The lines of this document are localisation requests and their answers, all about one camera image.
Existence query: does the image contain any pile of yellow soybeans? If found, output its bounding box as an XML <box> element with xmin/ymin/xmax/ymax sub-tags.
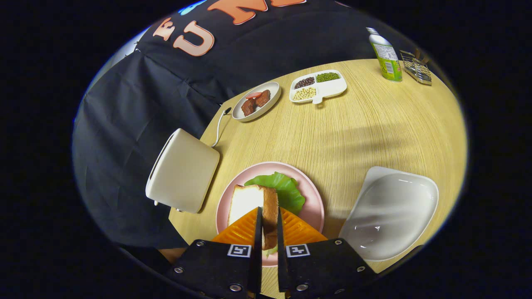
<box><xmin>293</xmin><ymin>87</ymin><xmax>317</xmax><ymax>101</ymax></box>

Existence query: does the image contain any white divided dish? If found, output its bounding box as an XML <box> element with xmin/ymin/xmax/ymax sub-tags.
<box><xmin>289</xmin><ymin>69</ymin><xmax>348</xmax><ymax>104</ymax></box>

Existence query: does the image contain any metal wire rack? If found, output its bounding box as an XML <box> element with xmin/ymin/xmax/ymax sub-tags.
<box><xmin>399</xmin><ymin>48</ymin><xmax>433</xmax><ymax>86</ymax></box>

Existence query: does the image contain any green label bottle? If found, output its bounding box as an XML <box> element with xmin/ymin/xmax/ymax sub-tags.
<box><xmin>366</xmin><ymin>27</ymin><xmax>403</xmax><ymax>82</ymax></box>

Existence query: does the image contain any round white plate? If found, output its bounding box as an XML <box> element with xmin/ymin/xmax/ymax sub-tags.
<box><xmin>232</xmin><ymin>81</ymin><xmax>282</xmax><ymax>122</ymax></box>

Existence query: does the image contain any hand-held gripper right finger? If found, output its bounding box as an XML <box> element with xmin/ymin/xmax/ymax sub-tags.
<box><xmin>276</xmin><ymin>207</ymin><xmax>379</xmax><ymax>299</ymax></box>

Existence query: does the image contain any pink round plate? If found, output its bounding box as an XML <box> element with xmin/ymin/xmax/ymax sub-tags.
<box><xmin>216</xmin><ymin>162</ymin><xmax>325</xmax><ymax>267</ymax></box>

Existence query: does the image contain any white toaster cable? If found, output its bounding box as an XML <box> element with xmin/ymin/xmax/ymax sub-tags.
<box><xmin>212</xmin><ymin>107</ymin><xmax>232</xmax><ymax>148</ymax></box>

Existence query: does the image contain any cream white toaster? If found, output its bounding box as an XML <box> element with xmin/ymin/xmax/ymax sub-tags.
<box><xmin>145</xmin><ymin>128</ymin><xmax>220</xmax><ymax>214</ymax></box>

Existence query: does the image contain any black backdrop cloth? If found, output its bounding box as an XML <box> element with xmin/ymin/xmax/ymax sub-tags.
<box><xmin>73</xmin><ymin>0</ymin><xmax>416</xmax><ymax>250</ymax></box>

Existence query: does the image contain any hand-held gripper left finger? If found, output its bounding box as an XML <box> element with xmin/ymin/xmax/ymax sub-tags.
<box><xmin>165</xmin><ymin>206</ymin><xmax>264</xmax><ymax>299</ymax></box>

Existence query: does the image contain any green lettuce leaf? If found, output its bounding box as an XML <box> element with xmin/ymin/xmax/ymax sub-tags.
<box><xmin>244</xmin><ymin>172</ymin><xmax>306</xmax><ymax>256</ymax></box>

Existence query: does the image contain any white bread slice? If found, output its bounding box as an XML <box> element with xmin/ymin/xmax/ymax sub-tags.
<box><xmin>228</xmin><ymin>184</ymin><xmax>279</xmax><ymax>250</ymax></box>

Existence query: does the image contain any white square plate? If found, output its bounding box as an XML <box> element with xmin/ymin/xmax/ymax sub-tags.
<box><xmin>339</xmin><ymin>166</ymin><xmax>439</xmax><ymax>262</ymax></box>

